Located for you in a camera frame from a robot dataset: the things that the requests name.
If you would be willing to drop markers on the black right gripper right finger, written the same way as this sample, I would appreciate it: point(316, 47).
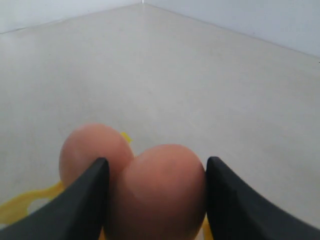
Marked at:
point(235, 211)

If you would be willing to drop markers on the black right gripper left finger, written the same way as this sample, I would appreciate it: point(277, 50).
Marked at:
point(78, 213)

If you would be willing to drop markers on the brown egg placed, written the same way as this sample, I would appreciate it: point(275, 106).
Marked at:
point(88, 143)
point(161, 195)

